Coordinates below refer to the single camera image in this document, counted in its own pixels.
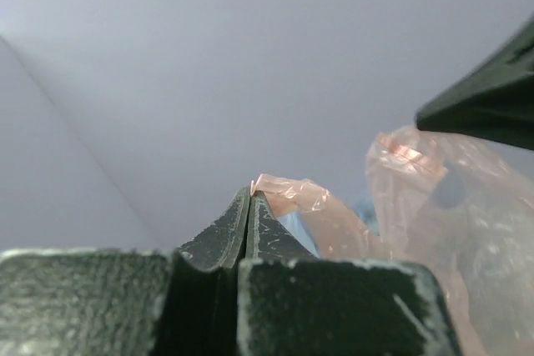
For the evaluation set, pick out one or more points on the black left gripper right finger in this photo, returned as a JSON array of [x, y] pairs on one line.
[[292, 303]]

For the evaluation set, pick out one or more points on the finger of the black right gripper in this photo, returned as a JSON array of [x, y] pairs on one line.
[[494, 102]]

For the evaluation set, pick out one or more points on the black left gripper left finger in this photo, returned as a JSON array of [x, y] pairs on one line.
[[95, 301]]

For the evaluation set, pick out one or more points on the pink plastic trash bag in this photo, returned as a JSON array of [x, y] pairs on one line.
[[450, 203]]

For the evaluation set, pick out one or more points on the large blue plastic bag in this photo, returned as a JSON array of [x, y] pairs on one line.
[[363, 208]]

